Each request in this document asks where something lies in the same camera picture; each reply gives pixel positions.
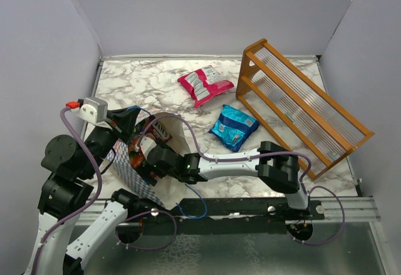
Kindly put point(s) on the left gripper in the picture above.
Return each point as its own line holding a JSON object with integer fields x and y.
{"x": 124, "y": 119}

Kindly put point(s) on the orange snack bag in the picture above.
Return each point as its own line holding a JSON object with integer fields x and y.
{"x": 136, "y": 160}

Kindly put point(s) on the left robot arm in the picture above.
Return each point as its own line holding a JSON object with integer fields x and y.
{"x": 74, "y": 183}

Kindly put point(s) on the blue checkered paper bag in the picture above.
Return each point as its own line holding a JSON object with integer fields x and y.
{"x": 167, "y": 192}

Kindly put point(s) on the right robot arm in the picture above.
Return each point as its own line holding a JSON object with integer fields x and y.
{"x": 272, "y": 164}

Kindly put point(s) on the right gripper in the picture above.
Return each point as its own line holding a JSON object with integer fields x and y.
{"x": 145, "y": 171}

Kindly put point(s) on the wooden shelf rack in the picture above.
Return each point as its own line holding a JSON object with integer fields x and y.
{"x": 297, "y": 113}

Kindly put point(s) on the blue snack bag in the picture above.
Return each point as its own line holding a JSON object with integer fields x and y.
{"x": 233, "y": 127}

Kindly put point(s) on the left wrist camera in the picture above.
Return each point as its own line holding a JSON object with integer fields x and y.
{"x": 92, "y": 110}

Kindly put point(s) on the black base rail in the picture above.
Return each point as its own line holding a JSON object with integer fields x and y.
{"x": 217, "y": 216}

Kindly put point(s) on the pink snack bag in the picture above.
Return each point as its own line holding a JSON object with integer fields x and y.
{"x": 204, "y": 84}

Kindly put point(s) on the purple Fox's candy bag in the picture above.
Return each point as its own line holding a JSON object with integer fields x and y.
{"x": 156, "y": 132}

